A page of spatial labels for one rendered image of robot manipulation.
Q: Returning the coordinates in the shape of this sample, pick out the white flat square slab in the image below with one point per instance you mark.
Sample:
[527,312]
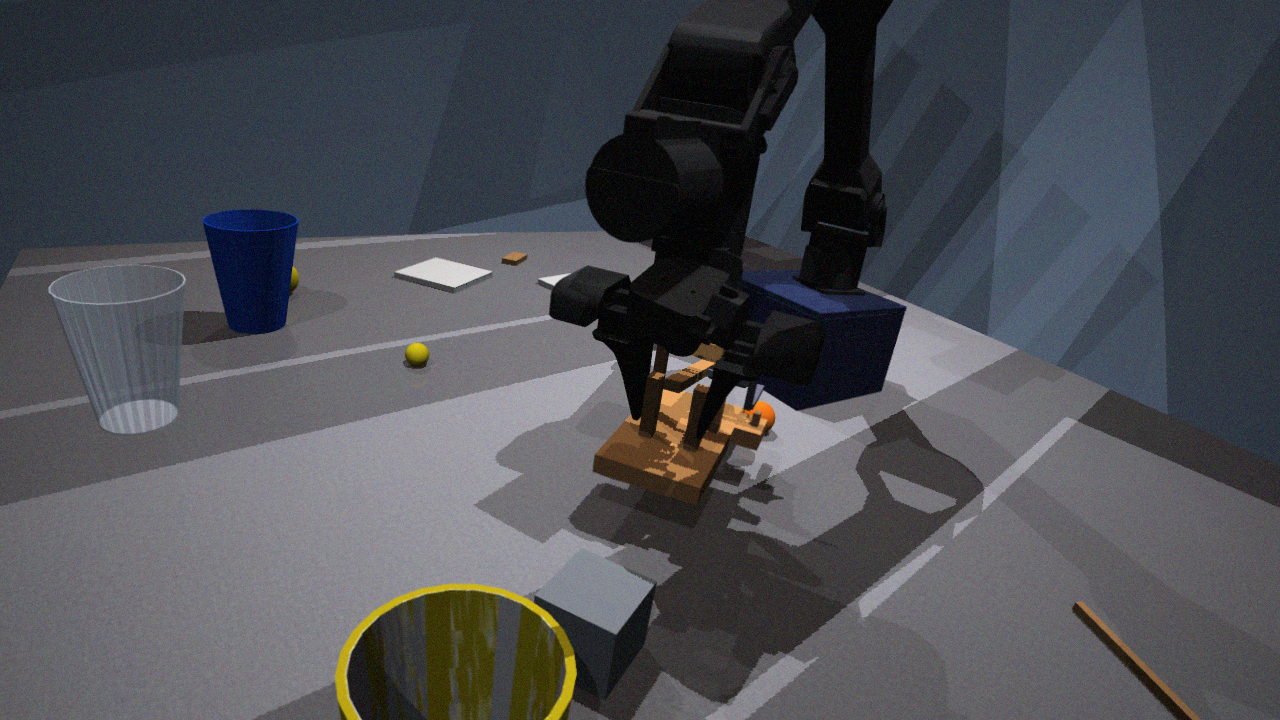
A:
[550,281]
[444,274]

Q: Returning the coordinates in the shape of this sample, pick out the orange ball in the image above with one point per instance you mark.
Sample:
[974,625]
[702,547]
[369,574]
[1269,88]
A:
[767,414]

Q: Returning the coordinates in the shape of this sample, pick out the dark blue cup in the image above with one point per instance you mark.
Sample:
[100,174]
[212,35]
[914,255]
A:
[252,252]

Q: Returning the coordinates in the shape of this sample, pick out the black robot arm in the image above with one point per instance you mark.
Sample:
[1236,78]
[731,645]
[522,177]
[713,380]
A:
[689,154]

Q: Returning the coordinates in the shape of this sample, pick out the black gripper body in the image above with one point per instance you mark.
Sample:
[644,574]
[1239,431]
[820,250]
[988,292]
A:
[786,347]

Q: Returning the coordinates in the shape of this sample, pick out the tan wooden bar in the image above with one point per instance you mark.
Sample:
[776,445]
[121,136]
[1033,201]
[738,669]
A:
[1162,691]

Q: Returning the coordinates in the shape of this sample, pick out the orange wooden catapult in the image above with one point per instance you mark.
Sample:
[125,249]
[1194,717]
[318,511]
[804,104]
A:
[660,452]

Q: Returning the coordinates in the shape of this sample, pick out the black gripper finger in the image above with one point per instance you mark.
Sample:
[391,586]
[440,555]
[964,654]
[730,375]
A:
[634,357]
[726,376]

